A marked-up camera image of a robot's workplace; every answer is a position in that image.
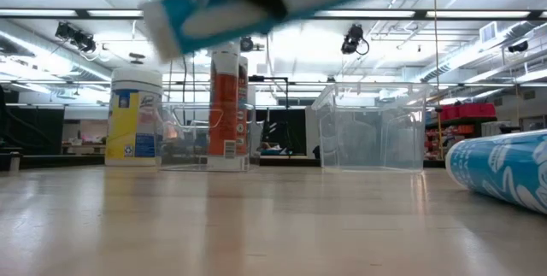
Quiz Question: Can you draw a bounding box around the red storage bin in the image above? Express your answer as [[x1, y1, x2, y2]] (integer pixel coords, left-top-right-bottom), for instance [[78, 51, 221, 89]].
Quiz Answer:
[[459, 103, 497, 119], [439, 104, 461, 120]]

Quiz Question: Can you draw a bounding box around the blue silicone sealant tube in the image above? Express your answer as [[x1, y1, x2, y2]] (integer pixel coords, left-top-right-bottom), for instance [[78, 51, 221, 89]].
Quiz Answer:
[[140, 0, 386, 64], [444, 129, 547, 216]]

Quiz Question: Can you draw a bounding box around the narrow clear plastic bin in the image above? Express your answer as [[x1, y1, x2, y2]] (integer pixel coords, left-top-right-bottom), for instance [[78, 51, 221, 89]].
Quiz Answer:
[[158, 102, 259, 173]]

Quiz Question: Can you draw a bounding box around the white-lidded yellow-blue canister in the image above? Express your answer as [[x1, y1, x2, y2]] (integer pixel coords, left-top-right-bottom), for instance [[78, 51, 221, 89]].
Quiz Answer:
[[104, 67, 165, 167]]

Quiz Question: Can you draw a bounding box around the black ceiling fixture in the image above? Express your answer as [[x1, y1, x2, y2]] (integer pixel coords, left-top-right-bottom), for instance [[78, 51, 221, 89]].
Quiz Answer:
[[507, 39, 530, 54]]

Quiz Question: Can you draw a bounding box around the overhead beam with light strips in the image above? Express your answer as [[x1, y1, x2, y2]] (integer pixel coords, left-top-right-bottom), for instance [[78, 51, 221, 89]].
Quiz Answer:
[[0, 8, 547, 22]]

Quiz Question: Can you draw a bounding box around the black shelf rack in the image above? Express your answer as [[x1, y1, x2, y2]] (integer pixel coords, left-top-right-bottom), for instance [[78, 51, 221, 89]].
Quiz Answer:
[[422, 115, 499, 168]]

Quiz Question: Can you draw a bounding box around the black ceiling light cluster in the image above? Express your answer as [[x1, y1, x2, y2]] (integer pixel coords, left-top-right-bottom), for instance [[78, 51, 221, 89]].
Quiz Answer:
[[54, 21, 97, 54]]

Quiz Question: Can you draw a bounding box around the wide clear plastic bin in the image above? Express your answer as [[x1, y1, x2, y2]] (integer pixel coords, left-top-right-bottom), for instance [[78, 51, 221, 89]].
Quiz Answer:
[[310, 82, 432, 173]]

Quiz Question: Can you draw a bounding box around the black overhead camera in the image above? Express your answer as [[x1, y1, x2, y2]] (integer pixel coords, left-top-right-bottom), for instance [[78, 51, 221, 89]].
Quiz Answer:
[[340, 23, 371, 56]]

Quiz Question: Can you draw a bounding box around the thin hanging cord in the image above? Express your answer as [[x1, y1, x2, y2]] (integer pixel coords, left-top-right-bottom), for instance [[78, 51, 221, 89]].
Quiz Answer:
[[432, 0, 439, 107]]

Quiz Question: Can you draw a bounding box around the silver air duct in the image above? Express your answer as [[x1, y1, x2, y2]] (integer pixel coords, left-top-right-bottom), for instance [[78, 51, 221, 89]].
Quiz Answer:
[[421, 21, 547, 85]]

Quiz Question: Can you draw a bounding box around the black aluminium table frame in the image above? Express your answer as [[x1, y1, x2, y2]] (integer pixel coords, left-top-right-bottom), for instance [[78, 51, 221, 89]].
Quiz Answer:
[[0, 145, 448, 173]]

